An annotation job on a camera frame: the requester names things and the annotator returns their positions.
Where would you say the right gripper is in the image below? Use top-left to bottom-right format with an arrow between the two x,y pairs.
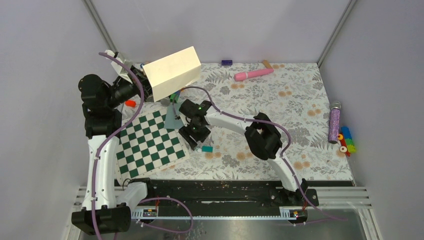
178,120 -> 212,152

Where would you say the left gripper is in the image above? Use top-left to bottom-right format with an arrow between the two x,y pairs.
106,65 -> 167,109

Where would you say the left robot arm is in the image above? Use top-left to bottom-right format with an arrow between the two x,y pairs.
71,66 -> 155,238

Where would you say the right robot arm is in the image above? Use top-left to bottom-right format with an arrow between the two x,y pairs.
178,99 -> 308,206

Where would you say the small red block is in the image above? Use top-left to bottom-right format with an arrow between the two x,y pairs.
124,100 -> 137,108

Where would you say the small teal block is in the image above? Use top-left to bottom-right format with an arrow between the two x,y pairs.
201,146 -> 214,153

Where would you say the green blue brick stack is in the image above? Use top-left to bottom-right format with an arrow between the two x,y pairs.
169,91 -> 181,104

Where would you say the green white checkerboard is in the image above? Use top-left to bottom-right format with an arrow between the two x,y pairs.
115,107 -> 190,184

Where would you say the pink cylinder marker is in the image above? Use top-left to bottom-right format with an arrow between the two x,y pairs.
233,68 -> 274,82

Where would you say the purple small brick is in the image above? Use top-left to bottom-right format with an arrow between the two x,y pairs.
221,59 -> 233,66

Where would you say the wooden block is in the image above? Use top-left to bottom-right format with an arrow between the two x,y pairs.
262,59 -> 273,69

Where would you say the floral table mat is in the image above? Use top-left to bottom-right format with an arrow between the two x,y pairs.
124,62 -> 354,181

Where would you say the purple glitter tube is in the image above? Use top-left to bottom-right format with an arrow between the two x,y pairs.
328,101 -> 342,144

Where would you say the colourful stacked brick toy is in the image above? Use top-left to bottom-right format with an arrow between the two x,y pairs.
337,126 -> 357,157

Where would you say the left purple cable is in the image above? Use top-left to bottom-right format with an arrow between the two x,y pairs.
91,51 -> 195,240

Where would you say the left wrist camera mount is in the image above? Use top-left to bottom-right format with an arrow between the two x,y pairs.
104,49 -> 131,82

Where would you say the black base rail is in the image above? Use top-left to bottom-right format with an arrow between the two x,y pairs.
123,178 -> 319,217

